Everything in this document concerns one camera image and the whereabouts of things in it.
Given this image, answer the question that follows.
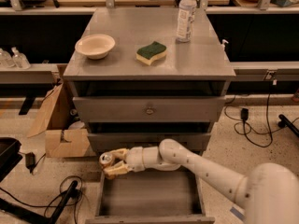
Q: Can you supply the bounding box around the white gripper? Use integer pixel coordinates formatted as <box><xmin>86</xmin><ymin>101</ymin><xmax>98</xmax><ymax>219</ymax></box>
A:
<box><xmin>104</xmin><ymin>147</ymin><xmax>161</xmax><ymax>179</ymax></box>

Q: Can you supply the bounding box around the orange soda can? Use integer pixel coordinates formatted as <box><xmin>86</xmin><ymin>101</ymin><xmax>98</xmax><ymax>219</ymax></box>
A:
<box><xmin>99</xmin><ymin>152</ymin><xmax>115</xmax><ymax>169</ymax></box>

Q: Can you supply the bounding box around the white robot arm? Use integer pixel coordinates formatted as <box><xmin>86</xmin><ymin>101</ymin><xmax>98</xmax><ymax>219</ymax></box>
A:
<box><xmin>99</xmin><ymin>139</ymin><xmax>299</xmax><ymax>224</ymax></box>

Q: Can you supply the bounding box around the grey middle drawer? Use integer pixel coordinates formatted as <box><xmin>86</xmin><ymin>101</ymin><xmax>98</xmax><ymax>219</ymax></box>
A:
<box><xmin>88</xmin><ymin>133</ymin><xmax>211</xmax><ymax>153</ymax></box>

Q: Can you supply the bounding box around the grey top drawer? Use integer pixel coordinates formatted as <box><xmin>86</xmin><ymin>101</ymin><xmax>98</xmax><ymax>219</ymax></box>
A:
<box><xmin>73</xmin><ymin>97</ymin><xmax>224</xmax><ymax>122</ymax></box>

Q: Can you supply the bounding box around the grey open bottom drawer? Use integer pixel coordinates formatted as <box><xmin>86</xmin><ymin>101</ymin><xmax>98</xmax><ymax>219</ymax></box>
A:
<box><xmin>85</xmin><ymin>167</ymin><xmax>215</xmax><ymax>224</ymax></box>

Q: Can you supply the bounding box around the grey drawer cabinet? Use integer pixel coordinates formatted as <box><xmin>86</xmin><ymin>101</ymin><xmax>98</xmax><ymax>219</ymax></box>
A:
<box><xmin>64</xmin><ymin>7</ymin><xmax>235</xmax><ymax>154</ymax></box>

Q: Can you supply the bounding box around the open cardboard box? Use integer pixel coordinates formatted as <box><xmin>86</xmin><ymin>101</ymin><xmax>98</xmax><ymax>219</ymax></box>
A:
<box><xmin>26</xmin><ymin>63</ymin><xmax>96</xmax><ymax>159</ymax></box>

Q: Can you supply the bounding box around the black power adapter left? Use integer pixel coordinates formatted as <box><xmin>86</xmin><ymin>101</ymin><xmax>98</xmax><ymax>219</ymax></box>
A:
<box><xmin>25</xmin><ymin>152</ymin><xmax>36</xmax><ymax>172</ymax></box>

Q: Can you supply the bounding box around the black power adapter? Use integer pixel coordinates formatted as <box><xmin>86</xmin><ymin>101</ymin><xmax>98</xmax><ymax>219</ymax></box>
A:
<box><xmin>240</xmin><ymin>108</ymin><xmax>249</xmax><ymax>121</ymax></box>
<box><xmin>25</xmin><ymin>152</ymin><xmax>36</xmax><ymax>172</ymax></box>

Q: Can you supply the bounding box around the green yellow sponge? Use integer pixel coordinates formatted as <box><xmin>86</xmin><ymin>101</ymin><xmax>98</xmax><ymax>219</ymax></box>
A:
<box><xmin>136</xmin><ymin>41</ymin><xmax>166</xmax><ymax>65</ymax></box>

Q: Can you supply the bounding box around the black chair base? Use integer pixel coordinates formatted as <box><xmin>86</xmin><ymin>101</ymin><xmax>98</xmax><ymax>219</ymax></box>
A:
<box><xmin>0</xmin><ymin>137</ymin><xmax>78</xmax><ymax>224</ymax></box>

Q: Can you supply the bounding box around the white ceramic bowl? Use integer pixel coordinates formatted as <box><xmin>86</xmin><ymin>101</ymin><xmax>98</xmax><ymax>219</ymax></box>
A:
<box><xmin>75</xmin><ymin>35</ymin><xmax>115</xmax><ymax>60</ymax></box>

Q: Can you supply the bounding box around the blue tape floor mark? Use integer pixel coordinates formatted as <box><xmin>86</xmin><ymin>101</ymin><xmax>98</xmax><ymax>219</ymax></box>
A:
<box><xmin>230</xmin><ymin>207</ymin><xmax>244</xmax><ymax>221</ymax></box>

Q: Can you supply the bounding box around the black power adapter right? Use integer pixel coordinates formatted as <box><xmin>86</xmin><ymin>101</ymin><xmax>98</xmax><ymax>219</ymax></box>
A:
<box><xmin>240</xmin><ymin>108</ymin><xmax>249</xmax><ymax>121</ymax></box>

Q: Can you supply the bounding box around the clear sanitizer bottle right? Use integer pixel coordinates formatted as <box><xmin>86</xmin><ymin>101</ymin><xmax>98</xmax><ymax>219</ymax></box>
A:
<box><xmin>11</xmin><ymin>47</ymin><xmax>31</xmax><ymax>69</ymax></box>

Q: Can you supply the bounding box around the clear sanitizer bottle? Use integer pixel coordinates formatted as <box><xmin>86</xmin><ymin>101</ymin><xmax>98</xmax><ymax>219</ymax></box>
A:
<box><xmin>11</xmin><ymin>47</ymin><xmax>31</xmax><ymax>69</ymax></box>
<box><xmin>0</xmin><ymin>49</ymin><xmax>15</xmax><ymax>68</ymax></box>

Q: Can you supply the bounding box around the clear sanitizer bottle left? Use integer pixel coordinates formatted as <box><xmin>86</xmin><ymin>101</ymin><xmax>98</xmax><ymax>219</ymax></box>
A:
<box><xmin>0</xmin><ymin>49</ymin><xmax>15</xmax><ymax>68</ymax></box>

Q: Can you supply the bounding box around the small white pump bottle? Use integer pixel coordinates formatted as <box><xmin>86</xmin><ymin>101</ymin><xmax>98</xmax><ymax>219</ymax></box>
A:
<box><xmin>221</xmin><ymin>39</ymin><xmax>229</xmax><ymax>51</ymax></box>

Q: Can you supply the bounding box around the clear plastic water bottle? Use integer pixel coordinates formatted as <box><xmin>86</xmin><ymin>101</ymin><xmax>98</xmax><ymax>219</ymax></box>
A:
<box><xmin>176</xmin><ymin>0</ymin><xmax>197</xmax><ymax>42</ymax></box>

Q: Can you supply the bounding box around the black stand leg right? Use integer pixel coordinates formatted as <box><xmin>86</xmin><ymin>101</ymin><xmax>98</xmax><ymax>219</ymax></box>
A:
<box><xmin>278</xmin><ymin>114</ymin><xmax>299</xmax><ymax>137</ymax></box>

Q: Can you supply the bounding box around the black cable left floor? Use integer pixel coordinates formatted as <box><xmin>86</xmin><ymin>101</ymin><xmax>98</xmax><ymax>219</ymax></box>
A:
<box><xmin>0</xmin><ymin>175</ymin><xmax>86</xmax><ymax>224</ymax></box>

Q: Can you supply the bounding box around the black cable floor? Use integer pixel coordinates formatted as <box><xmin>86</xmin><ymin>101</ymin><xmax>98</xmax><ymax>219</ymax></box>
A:
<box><xmin>223</xmin><ymin>77</ymin><xmax>299</xmax><ymax>148</ymax></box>
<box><xmin>0</xmin><ymin>175</ymin><xmax>86</xmax><ymax>224</ymax></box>

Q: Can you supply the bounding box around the black cable right floor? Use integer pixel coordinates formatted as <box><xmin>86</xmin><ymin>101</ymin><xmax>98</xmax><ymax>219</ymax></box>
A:
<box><xmin>223</xmin><ymin>77</ymin><xmax>299</xmax><ymax>148</ymax></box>

